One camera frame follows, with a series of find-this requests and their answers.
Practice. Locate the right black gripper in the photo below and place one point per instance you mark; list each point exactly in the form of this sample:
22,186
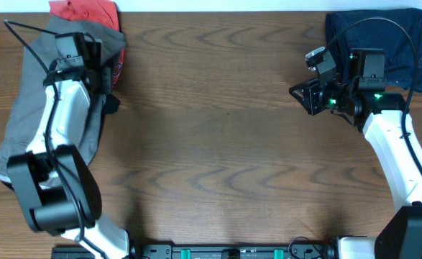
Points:
310,88

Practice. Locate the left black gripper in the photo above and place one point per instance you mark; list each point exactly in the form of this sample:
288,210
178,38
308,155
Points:
107,87

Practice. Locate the grey shorts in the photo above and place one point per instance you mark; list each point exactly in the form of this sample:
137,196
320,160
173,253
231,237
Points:
28,107

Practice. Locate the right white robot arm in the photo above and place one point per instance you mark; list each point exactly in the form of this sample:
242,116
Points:
382,119

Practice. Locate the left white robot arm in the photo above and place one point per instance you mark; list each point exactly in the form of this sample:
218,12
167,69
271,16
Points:
52,183

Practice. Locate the black garment under t-shirt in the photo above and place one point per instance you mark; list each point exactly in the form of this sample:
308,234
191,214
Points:
111,105

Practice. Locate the red printed t-shirt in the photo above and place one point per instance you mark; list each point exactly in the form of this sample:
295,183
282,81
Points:
98,18

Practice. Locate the folded navy garment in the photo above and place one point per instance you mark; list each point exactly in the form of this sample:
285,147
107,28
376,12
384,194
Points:
395,31

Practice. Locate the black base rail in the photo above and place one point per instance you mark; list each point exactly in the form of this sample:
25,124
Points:
294,251

